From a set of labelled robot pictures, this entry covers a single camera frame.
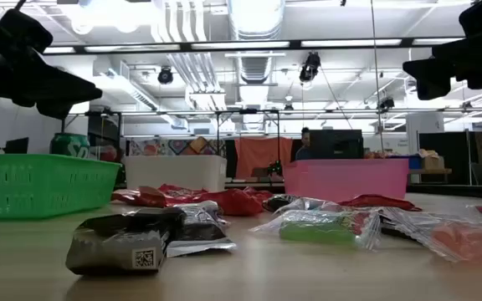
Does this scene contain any red KitKat wrapper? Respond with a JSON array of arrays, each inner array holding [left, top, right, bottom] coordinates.
[[338, 194, 423, 212], [139, 183, 208, 209], [111, 188, 144, 207], [198, 188, 267, 217], [243, 186, 274, 204]]

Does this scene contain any green Sprite can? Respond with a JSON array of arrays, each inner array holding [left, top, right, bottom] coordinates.
[[50, 132, 90, 159]]

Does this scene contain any cardboard box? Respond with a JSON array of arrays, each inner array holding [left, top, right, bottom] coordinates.
[[421, 149, 446, 171]]

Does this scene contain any orange cloth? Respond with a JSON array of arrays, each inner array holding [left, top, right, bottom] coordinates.
[[234, 136, 295, 179]]

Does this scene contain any black candy bar wrapper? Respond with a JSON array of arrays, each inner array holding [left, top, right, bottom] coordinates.
[[262, 194, 301, 213]]

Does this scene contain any large black monitor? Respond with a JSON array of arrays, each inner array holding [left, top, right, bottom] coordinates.
[[309, 129, 365, 160]]

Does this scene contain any person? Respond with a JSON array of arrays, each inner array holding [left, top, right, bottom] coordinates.
[[294, 127, 312, 161]]

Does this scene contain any shiny dark foil candy wrapper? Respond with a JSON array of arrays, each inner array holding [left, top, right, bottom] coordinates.
[[166, 200, 237, 258]]

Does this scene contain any pink plastic basket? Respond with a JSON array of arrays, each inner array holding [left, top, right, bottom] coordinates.
[[283, 158, 410, 202]]

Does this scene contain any small black monitor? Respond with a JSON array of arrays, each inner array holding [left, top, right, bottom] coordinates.
[[4, 137, 29, 155]]

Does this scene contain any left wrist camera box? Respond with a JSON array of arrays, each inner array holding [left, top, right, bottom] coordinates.
[[0, 8, 54, 54]]

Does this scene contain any green plastic basket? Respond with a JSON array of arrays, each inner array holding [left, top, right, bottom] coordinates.
[[0, 153, 121, 221]]

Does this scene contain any thin hanging cable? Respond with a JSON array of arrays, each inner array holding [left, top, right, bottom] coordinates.
[[369, 0, 387, 154]]

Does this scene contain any silver wrapper with QR code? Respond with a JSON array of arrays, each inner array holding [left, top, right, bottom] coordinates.
[[64, 223, 175, 276]]

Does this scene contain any black overhead light beam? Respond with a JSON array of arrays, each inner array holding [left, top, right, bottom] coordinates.
[[42, 37, 466, 56]]

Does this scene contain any green candy clear bag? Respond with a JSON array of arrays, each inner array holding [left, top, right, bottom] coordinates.
[[249, 208, 382, 251]]

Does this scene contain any blue bin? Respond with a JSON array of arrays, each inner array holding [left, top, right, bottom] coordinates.
[[391, 155, 423, 170]]

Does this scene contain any dark Hershey's chocolate bar wrapper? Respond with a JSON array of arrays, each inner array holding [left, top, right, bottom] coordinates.
[[77, 207, 187, 242]]

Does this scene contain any white plastic bin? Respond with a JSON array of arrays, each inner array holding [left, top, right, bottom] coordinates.
[[123, 155, 228, 193]]

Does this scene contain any white pillar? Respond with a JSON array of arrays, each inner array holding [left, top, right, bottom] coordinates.
[[406, 111, 445, 154]]

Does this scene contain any silver air duct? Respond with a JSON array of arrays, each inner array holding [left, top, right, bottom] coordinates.
[[226, 0, 286, 84]]

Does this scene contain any crinkled clear candy bag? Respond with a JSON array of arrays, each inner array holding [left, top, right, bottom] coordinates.
[[274, 196, 345, 215]]

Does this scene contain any orange candy clear bag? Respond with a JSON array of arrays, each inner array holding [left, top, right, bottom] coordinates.
[[381, 205, 482, 263]]

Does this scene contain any dark partition panel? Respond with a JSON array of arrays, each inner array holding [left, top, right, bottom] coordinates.
[[418, 131, 472, 185]]

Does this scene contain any colourful patterned quilt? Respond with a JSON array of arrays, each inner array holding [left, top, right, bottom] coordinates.
[[128, 136, 228, 156]]

